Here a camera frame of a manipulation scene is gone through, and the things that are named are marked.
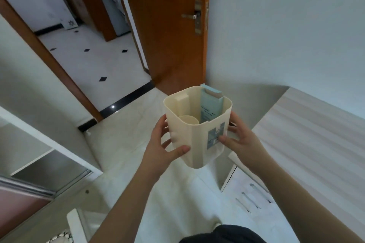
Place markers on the person's left forearm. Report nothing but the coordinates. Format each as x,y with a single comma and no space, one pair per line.
128,203

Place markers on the person's left hand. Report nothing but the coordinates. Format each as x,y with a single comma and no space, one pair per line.
158,151

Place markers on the white appliance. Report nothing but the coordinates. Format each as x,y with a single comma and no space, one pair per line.
114,9

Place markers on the white shelf cabinet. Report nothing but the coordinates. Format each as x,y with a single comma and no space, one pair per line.
42,160

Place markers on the person's right hand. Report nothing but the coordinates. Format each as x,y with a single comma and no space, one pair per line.
245,143

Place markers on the person's dark clothing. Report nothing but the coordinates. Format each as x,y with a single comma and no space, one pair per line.
222,235

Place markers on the brown wooden door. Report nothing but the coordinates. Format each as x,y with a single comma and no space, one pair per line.
168,29

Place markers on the person's left thumb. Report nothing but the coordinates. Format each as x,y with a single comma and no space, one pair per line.
178,151

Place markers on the person's right forearm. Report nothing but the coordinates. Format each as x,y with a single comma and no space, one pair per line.
302,203

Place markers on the person's right thumb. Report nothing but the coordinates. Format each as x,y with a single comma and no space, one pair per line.
228,141

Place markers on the cream plastic bin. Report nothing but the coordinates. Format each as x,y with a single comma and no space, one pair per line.
194,143

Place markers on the white standing panel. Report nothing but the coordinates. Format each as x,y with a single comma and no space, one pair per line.
60,6

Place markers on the brown wooden door frame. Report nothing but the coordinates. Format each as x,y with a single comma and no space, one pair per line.
42,57

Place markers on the white drawer unit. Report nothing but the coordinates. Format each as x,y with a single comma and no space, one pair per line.
251,194

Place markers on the person's left middle finger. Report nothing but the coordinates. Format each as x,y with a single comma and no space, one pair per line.
166,142

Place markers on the light blue paper box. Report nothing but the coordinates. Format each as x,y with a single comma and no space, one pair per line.
210,106

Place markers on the blue white label sticker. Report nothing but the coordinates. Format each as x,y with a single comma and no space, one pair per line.
216,136

